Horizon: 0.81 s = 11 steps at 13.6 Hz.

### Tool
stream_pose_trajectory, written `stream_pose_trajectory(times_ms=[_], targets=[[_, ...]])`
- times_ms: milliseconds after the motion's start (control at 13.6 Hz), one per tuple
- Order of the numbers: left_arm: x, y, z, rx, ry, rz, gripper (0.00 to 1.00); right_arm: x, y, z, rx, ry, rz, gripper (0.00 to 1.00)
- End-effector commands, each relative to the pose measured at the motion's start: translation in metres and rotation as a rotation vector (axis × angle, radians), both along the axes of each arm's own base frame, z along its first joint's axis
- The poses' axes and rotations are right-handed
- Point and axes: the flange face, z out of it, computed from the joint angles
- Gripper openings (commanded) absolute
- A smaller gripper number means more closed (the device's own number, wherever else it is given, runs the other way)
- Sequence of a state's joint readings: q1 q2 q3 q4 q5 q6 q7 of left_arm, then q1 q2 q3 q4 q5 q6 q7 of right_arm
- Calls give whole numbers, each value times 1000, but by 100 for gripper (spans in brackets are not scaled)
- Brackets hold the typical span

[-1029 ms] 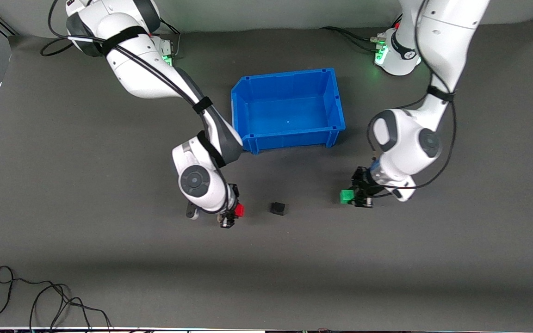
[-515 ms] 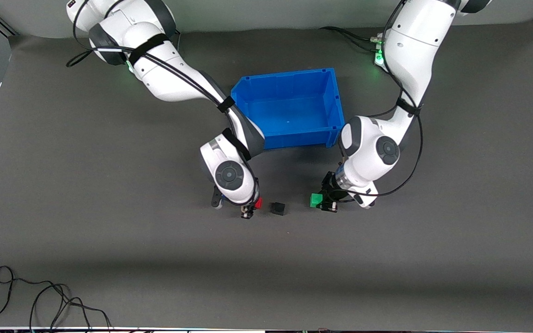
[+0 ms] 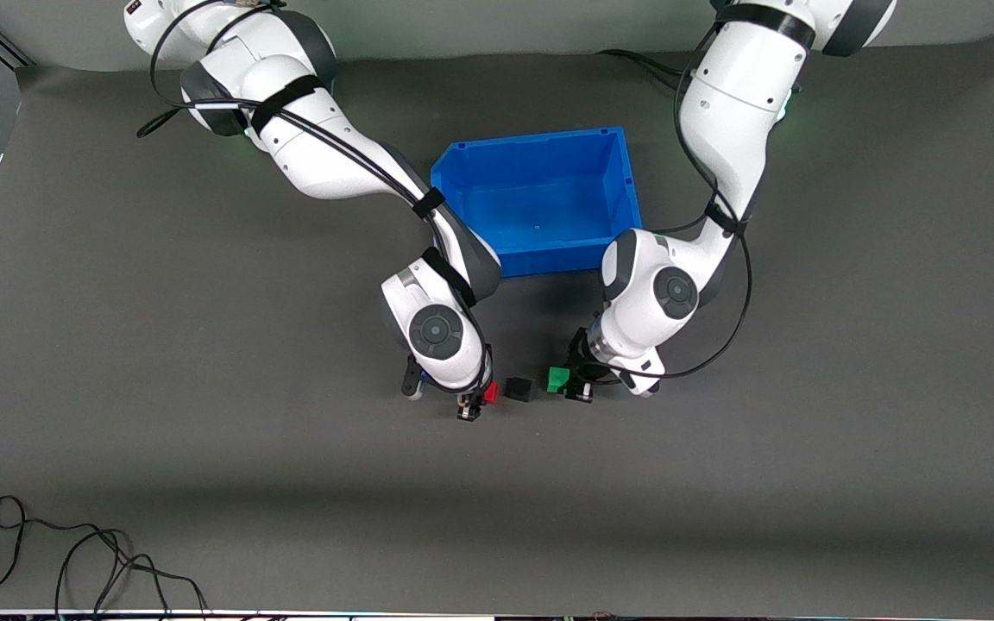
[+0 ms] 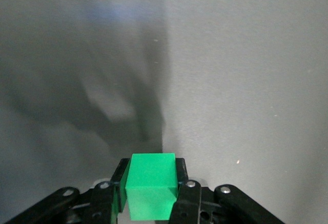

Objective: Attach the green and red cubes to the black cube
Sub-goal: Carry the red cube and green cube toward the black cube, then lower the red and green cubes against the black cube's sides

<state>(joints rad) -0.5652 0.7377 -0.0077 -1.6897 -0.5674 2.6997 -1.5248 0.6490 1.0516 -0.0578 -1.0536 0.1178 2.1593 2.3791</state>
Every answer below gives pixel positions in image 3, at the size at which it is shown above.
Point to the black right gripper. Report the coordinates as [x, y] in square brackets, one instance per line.
[468, 404]

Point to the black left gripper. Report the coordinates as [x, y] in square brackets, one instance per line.
[585, 377]

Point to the small green cube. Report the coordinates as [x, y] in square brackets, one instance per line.
[558, 380]

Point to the small red cube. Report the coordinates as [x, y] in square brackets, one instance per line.
[491, 393]

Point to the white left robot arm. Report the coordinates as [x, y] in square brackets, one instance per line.
[734, 112]

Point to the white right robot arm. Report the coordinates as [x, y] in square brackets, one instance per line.
[324, 147]

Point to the small black cube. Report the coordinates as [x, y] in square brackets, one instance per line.
[518, 388]

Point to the blue plastic storage bin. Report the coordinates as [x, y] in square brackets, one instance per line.
[549, 198]

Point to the dark grey table mat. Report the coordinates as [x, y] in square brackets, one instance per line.
[204, 448]

